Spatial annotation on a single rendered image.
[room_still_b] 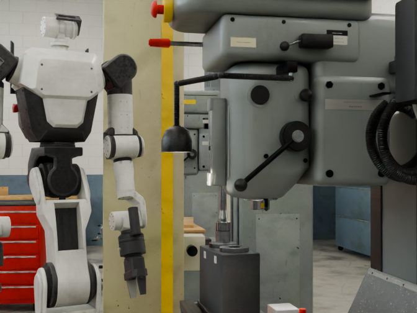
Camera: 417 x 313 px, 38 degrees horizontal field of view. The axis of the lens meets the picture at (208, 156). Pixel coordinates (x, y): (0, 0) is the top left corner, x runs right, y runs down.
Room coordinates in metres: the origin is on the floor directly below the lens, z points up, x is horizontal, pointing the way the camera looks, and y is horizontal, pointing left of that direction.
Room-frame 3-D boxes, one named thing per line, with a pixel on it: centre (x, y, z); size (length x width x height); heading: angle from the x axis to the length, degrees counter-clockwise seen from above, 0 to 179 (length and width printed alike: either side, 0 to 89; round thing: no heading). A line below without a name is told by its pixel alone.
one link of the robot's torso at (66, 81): (2.09, 0.53, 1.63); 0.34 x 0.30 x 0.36; 120
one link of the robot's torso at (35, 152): (2.11, 0.55, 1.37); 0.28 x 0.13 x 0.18; 30
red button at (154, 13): (1.44, 0.12, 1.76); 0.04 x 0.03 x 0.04; 12
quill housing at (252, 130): (1.49, -0.13, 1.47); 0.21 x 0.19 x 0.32; 12
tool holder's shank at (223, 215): (1.94, -0.05, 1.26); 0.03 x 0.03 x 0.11
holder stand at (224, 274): (1.89, -0.06, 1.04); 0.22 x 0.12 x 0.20; 19
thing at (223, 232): (1.94, -0.05, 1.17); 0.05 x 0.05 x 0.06
